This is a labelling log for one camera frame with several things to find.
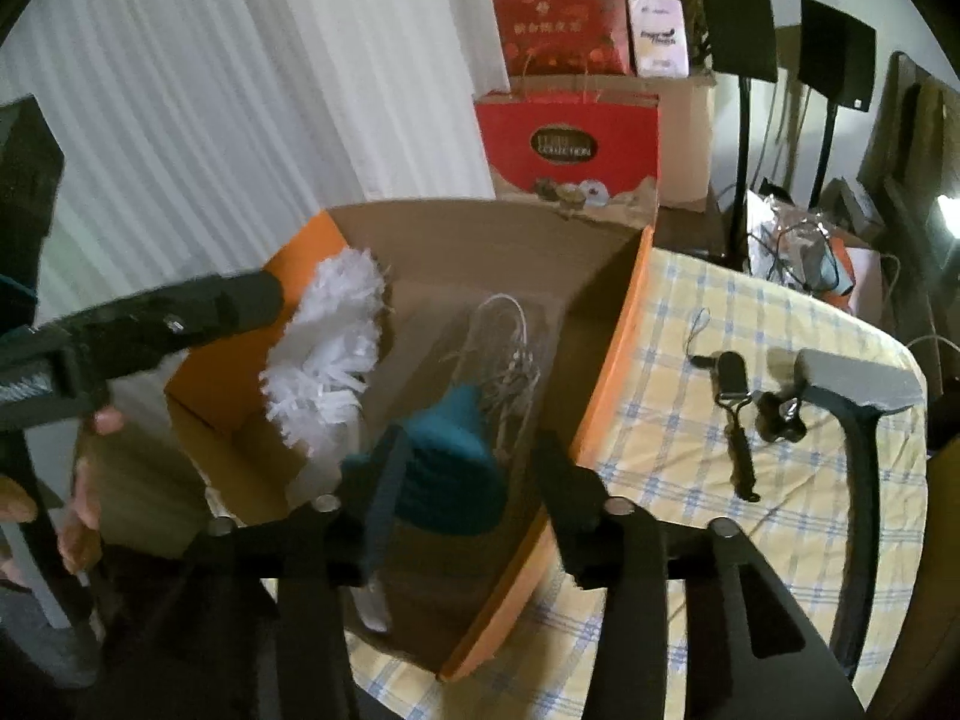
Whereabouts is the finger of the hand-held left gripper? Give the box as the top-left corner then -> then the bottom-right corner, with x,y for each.
34,268 -> 287,406

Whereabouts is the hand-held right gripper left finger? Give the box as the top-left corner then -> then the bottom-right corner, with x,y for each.
75,424 -> 413,720

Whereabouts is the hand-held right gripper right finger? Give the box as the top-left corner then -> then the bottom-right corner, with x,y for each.
529,431 -> 871,720

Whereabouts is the blue collapsible funnel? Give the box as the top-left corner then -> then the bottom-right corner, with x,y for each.
390,382 -> 508,538

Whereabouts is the white fluffy duster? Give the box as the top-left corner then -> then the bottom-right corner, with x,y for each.
259,249 -> 387,458

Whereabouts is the clear plastic bag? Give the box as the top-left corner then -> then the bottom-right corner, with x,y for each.
442,294 -> 545,458

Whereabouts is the orange cardboard box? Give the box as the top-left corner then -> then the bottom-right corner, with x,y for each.
161,199 -> 657,683

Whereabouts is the person's left hand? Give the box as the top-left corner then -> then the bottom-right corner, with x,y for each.
0,405 -> 127,587

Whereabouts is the yellow blue checkered tablecloth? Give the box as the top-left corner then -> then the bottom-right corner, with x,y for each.
345,244 -> 931,720

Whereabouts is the black key fob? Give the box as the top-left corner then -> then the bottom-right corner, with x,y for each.
686,307 -> 749,406

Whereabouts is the white curtain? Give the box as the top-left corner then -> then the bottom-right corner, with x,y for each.
0,0 -> 500,331

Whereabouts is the small black clip object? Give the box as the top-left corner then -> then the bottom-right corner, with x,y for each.
754,388 -> 809,445

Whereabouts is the grey black squeegee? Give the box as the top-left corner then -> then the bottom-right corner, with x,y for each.
795,349 -> 925,680

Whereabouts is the red bag with oval label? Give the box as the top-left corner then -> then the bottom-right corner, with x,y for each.
472,90 -> 662,226

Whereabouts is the orange white carton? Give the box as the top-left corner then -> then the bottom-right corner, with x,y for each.
825,240 -> 883,316

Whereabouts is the brown cardboard carton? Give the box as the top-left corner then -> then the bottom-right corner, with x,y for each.
630,67 -> 717,208

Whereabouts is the black speaker stand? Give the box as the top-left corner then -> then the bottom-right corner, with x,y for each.
731,75 -> 755,271
810,101 -> 839,207

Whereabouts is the red patterned gift bag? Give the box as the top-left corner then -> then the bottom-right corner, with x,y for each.
487,0 -> 631,77

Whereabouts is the white tissue packet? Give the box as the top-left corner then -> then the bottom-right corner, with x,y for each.
627,0 -> 687,77

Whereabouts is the bright lamp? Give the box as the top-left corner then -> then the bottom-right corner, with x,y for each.
930,191 -> 960,241

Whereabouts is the black speaker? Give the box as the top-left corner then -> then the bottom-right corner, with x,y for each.
694,0 -> 777,83
796,0 -> 877,112

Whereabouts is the dark sofa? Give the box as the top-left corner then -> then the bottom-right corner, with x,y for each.
855,51 -> 960,301

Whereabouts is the black strap with clip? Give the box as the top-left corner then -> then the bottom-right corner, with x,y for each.
721,401 -> 762,503

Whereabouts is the clear bag of cables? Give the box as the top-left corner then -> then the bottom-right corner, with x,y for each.
746,191 -> 852,292

